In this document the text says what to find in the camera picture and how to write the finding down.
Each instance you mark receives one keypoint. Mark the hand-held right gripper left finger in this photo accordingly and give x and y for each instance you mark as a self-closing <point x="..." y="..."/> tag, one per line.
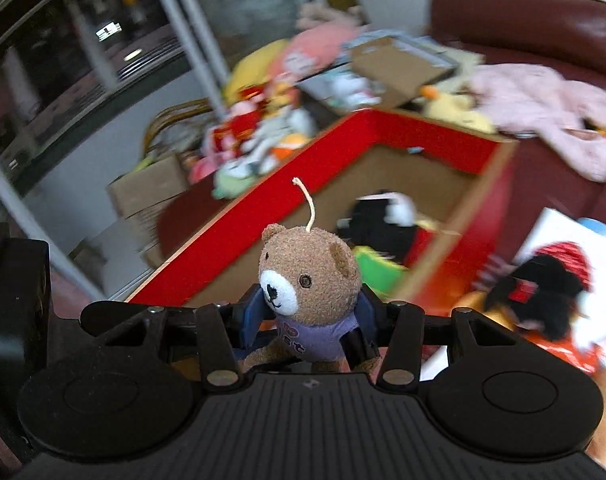
<point x="250" y="312"/>

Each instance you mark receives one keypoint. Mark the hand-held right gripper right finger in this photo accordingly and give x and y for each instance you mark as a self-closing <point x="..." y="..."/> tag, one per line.
<point x="365" y="310"/>

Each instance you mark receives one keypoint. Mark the brown teddy bear purple shirt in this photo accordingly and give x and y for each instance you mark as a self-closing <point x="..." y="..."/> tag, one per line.
<point x="308" y="270"/>

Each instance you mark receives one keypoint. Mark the red cardboard box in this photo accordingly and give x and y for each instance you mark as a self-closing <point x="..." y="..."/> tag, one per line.
<point x="263" y="210"/>

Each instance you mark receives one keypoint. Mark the green plush toy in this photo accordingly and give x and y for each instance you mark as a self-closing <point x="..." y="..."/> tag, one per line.
<point x="378" y="270"/>

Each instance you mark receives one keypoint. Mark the black and white mouse plush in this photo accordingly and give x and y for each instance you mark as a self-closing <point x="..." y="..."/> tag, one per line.
<point x="378" y="225"/>

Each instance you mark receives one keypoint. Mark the pale green frog plush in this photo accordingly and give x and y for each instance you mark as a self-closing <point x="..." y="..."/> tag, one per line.
<point x="230" y="180"/>

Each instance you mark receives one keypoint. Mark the brown cardboard box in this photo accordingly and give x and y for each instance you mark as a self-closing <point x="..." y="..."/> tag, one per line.
<point x="148" y="195"/>

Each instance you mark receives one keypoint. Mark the black mouse plush red bow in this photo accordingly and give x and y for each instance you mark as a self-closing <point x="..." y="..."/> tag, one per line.
<point x="538" y="290"/>

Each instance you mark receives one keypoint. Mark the white plush toy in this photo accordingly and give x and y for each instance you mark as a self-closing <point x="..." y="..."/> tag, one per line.
<point x="278" y="127"/>

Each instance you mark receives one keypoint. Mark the red dressed doll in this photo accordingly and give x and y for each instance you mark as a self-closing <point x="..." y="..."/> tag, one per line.
<point x="238" y="125"/>

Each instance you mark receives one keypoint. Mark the white picture book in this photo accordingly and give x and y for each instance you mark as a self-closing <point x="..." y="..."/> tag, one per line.
<point x="548" y="230"/>

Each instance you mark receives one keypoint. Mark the yellow duck plush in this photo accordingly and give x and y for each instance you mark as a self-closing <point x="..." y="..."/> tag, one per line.
<point x="453" y="110"/>

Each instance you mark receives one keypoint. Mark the white bear plush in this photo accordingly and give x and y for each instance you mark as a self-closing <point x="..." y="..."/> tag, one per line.
<point x="350" y="90"/>

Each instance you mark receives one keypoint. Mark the yellow plush pillow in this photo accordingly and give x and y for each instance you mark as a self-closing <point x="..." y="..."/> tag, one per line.
<point x="253" y="70"/>

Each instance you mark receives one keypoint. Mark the dark box with cardboard lid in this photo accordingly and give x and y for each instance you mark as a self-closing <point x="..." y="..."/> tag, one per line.
<point x="393" y="65"/>

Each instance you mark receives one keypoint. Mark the glass sliding door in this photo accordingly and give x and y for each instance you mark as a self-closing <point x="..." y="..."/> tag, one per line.
<point x="58" y="35"/>

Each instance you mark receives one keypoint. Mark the pink round plush pillow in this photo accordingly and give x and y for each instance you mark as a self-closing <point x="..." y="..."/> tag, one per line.
<point x="313" y="50"/>

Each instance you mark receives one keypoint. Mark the pink fleece garment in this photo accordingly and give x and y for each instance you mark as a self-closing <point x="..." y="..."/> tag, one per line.
<point x="533" y="95"/>

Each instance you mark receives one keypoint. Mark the beige long-eared plush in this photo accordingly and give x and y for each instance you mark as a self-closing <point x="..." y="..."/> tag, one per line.
<point x="328" y="15"/>

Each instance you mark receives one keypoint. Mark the dark red leather sofa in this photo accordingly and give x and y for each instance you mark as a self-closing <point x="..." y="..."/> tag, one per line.
<point x="533" y="20"/>

